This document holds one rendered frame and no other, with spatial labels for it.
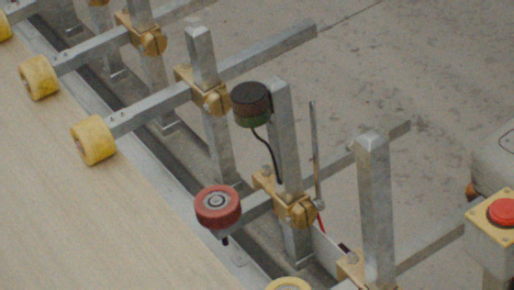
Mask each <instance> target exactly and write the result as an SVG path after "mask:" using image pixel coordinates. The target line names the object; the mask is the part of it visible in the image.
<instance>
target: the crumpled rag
mask: <svg viewBox="0 0 514 290"><path fill-rule="evenodd" d="M373 128H374V130H377V131H378V132H380V134H381V135H382V136H385V137H386V138H387V139H389V136H388V133H387V132H388V130H385V129H380V128H379V127H375V124H374V123H371V122H369V121H364V122H363V123H362V124H357V126H356V127H355V128H354V129H353V130H352V135H351V136H350V137H349V138H347V140H346V141H347V143H348V144H347V147H348V148H350V150H351V152H354V151H355V146H354V139H355V138H357V137H358V136H362V135H363V134H364V133H365V132H367V131H368V130H371V129H373ZM347 147H346V148H347Z"/></svg>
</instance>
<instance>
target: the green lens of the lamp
mask: <svg viewBox="0 0 514 290"><path fill-rule="evenodd" d="M232 112H233V116H234V119H235V122H236V124H238V125H239V126H241V127H242V128H258V127H260V126H262V125H264V124H266V123H267V122H268V121H269V120H270V118H271V117H272V111H271V106H270V104H269V106H268V107H267V108H266V111H265V112H262V113H261V114H260V115H258V116H255V117H242V116H240V115H238V114H237V113H236V112H234V111H233V109H232Z"/></svg>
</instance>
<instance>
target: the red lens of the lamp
mask: <svg viewBox="0 0 514 290"><path fill-rule="evenodd" d="M242 83H245V82H242ZM242 83H240V84H242ZM257 83H260V82H257ZM260 84H262V83H260ZM238 85H239V84H237V85H236V86H238ZM262 85H264V87H266V85H265V84H262ZM236 86H235V87H236ZM235 87H233V88H232V89H231V91H230V93H229V99H230V102H231V107H232V109H233V111H234V112H236V113H237V114H238V115H241V116H244V117H252V116H255V115H258V114H260V113H262V112H264V111H265V110H266V108H267V107H268V106H269V104H270V100H269V95H268V90H267V87H266V96H265V97H264V99H261V100H260V101H259V102H255V103H254V104H250V105H243V104H238V103H236V102H235V100H233V99H232V98H231V97H232V96H231V93H232V90H233V89H234V88H235Z"/></svg>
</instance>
